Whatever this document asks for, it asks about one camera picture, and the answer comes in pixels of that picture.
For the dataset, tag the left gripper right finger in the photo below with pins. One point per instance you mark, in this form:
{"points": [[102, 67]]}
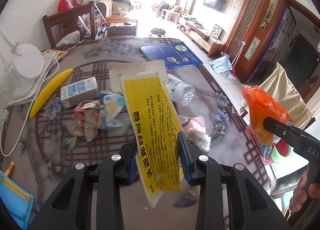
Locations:
{"points": [[249, 205]]}

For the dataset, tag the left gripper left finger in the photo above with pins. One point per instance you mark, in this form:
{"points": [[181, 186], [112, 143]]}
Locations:
{"points": [[69, 205]]}

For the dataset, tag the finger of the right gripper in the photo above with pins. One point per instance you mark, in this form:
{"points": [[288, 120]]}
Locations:
{"points": [[293, 136]]}

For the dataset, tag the orange snack wrapper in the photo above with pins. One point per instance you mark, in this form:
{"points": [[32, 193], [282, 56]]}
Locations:
{"points": [[261, 106]]}

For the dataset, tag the yellow cardboard box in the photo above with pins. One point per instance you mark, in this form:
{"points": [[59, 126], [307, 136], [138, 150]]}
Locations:
{"points": [[155, 123]]}

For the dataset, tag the blue white snack wrapper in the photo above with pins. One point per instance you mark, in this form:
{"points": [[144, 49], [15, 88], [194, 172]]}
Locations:
{"points": [[111, 106]]}

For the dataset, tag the person's right hand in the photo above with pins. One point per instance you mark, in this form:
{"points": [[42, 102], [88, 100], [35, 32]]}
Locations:
{"points": [[300, 194]]}

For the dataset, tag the checkered cloth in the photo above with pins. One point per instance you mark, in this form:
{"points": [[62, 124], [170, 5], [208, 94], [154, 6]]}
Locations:
{"points": [[282, 90]]}

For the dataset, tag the crumpled paper wrapper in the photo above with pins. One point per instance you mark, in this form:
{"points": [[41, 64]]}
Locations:
{"points": [[87, 119]]}

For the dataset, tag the pink paper carton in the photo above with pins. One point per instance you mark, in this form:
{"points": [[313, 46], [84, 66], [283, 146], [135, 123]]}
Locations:
{"points": [[195, 132]]}

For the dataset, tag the blue white milk carton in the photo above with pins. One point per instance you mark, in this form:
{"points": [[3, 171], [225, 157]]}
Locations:
{"points": [[84, 90]]}

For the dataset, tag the clear plastic water bottle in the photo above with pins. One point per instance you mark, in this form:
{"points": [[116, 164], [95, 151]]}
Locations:
{"points": [[180, 92]]}

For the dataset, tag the blue yellow plastic holder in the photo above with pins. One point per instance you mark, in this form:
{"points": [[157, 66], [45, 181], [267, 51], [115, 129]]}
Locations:
{"points": [[17, 201]]}

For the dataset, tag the blue plastic bag on floor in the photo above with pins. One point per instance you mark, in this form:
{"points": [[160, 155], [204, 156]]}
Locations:
{"points": [[222, 65]]}

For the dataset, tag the yellow corn-shaped object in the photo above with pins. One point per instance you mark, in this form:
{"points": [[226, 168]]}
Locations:
{"points": [[48, 90]]}

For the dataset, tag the blue book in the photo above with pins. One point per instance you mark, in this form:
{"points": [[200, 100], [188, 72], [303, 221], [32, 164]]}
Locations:
{"points": [[174, 55]]}

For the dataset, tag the white desk lamp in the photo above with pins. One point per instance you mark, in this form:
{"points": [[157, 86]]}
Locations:
{"points": [[24, 68]]}

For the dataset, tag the brown wooden chair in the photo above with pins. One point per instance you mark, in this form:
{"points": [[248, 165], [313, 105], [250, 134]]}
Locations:
{"points": [[69, 21]]}

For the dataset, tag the red bag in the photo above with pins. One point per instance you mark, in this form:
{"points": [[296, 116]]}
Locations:
{"points": [[67, 4]]}

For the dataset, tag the wall television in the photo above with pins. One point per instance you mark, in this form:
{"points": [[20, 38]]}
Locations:
{"points": [[214, 4]]}

